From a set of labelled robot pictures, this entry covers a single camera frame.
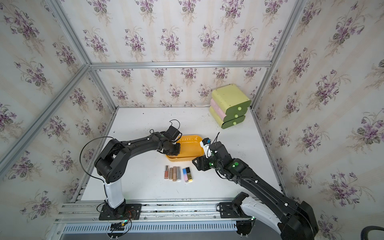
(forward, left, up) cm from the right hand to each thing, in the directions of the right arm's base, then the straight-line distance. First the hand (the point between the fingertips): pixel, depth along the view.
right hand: (199, 159), depth 77 cm
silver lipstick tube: (-5, +12, -12) cm, 18 cm away
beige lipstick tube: (-3, +16, -12) cm, 20 cm away
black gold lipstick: (-4, +6, -12) cm, 14 cm away
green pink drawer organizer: (+33, -18, +8) cm, 38 cm away
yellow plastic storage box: (+15, +5, -14) cm, 21 cm away
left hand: (+10, +12, -12) cm, 19 cm away
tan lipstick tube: (-4, +14, -12) cm, 19 cm away
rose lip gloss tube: (-2, +19, -13) cm, 23 cm away
